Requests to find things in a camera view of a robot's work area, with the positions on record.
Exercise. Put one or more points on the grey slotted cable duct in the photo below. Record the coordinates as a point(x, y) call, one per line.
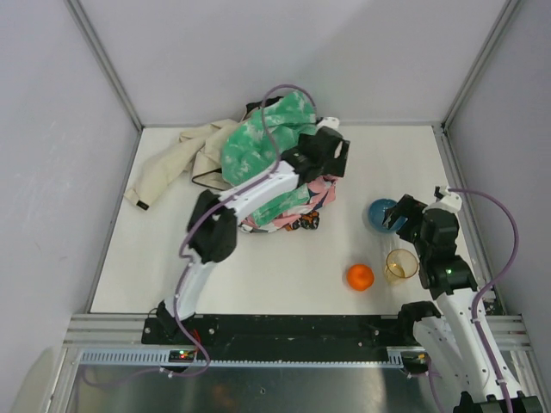
point(176, 357)

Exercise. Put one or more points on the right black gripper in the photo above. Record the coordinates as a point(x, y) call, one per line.
point(403, 213)

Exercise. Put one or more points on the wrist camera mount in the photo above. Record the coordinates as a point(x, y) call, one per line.
point(447, 200)
point(331, 122)

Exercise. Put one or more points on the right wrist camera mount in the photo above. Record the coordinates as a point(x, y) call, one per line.
point(447, 200)

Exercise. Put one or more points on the blue bowl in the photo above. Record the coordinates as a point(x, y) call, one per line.
point(376, 215)

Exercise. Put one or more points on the orange fruit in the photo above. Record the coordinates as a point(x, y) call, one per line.
point(360, 277)

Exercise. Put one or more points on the black orange floral cloth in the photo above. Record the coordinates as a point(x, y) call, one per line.
point(307, 221)

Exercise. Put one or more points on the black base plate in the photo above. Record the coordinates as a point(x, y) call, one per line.
point(212, 330)

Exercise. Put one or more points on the pink patterned cloth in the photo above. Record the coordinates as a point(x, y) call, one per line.
point(274, 215)

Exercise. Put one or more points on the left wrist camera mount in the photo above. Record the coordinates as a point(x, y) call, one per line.
point(331, 122)

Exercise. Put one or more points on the transparent yellow cup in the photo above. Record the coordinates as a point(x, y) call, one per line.
point(400, 265)

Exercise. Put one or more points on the green white cloth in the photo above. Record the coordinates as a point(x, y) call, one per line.
point(249, 150)

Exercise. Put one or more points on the beige cloth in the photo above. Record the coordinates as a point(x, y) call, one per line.
point(198, 151)

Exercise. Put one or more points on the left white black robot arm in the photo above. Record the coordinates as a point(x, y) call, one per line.
point(212, 231)

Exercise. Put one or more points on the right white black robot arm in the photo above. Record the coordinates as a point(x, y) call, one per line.
point(452, 326)

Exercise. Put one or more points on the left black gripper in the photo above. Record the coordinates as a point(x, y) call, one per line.
point(334, 166)

